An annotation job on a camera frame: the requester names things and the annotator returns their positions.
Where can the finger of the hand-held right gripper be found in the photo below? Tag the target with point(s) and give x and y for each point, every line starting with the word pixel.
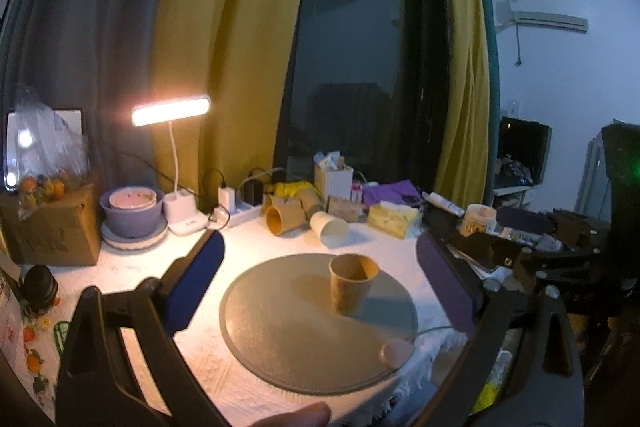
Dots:
pixel 525 219
pixel 487 249

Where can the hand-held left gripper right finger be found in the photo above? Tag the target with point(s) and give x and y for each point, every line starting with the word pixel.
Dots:
pixel 445 279

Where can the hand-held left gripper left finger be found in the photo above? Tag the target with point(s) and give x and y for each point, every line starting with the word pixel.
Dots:
pixel 197 274

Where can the brown paper cup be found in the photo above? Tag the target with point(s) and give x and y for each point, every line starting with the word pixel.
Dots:
pixel 312 202
pixel 350 287
pixel 285 218

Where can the white paper cup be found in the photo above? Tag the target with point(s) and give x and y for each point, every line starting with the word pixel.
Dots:
pixel 330 228

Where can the person's left hand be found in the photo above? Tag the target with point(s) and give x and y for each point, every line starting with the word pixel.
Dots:
pixel 300 416

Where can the purple plate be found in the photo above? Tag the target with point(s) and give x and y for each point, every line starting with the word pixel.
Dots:
pixel 150 239

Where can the white tube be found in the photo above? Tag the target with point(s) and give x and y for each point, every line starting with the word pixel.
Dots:
pixel 442 203

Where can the black monitor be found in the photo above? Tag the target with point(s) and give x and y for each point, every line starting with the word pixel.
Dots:
pixel 525 147

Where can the white power strip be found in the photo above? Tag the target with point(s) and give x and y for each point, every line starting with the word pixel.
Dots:
pixel 240 214

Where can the yellow tissue box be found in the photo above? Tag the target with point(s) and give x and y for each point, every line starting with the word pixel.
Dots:
pixel 392 219

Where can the white charger adapter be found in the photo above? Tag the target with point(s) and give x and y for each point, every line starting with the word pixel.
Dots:
pixel 227 198

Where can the purple bowl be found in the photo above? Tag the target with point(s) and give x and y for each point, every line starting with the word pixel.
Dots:
pixel 131 223

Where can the black charger adapter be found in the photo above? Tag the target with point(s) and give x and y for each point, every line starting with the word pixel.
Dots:
pixel 252 193

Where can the white bowl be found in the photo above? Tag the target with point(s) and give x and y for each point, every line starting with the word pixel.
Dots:
pixel 132 200

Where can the purple cloth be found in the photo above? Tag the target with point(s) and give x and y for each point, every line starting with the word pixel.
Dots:
pixel 390 193

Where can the round grey mat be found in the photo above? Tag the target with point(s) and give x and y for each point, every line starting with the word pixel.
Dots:
pixel 300 337

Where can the small brown box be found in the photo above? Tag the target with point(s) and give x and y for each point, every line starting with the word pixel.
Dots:
pixel 346 209

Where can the yellow cloth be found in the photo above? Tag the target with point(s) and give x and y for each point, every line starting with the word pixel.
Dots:
pixel 290 190

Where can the yellow crumpled bag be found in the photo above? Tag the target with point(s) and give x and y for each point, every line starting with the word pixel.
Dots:
pixel 489 397

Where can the white ribbed container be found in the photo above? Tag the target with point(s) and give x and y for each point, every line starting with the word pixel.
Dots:
pixel 334 182

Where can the cardboard box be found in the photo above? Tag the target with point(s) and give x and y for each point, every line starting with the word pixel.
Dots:
pixel 52 232

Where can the black round case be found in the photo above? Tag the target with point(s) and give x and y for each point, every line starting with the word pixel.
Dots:
pixel 39 289

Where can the white desk lamp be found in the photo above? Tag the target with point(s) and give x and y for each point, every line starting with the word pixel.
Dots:
pixel 172 112

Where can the narrow yellow curtain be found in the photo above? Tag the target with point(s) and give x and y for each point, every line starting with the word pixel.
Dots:
pixel 462 57

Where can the fruit print bag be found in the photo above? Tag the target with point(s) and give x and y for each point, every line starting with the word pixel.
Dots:
pixel 30 347

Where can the narrow teal curtain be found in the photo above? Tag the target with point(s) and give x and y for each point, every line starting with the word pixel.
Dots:
pixel 492 37

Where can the clear plastic bag of oranges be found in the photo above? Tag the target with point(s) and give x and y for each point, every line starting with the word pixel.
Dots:
pixel 45 157

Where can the white air conditioner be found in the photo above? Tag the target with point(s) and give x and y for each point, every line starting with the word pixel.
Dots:
pixel 547 21

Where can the dark window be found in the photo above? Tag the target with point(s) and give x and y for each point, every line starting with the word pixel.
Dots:
pixel 365 47

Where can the wide yellow curtain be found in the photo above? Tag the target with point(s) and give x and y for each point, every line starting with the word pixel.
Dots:
pixel 225 32

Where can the wide teal curtain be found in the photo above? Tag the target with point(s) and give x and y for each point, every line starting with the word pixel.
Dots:
pixel 85 32

